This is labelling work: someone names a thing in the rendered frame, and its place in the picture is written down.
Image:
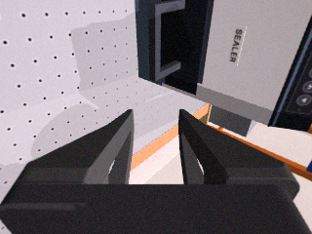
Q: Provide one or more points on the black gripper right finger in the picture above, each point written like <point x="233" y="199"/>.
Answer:
<point x="225" y="159"/>

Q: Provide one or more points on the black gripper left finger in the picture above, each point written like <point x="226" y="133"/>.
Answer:
<point x="89" y="158"/>

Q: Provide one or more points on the grey perforated base plate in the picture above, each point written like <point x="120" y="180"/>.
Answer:
<point x="68" y="68"/>

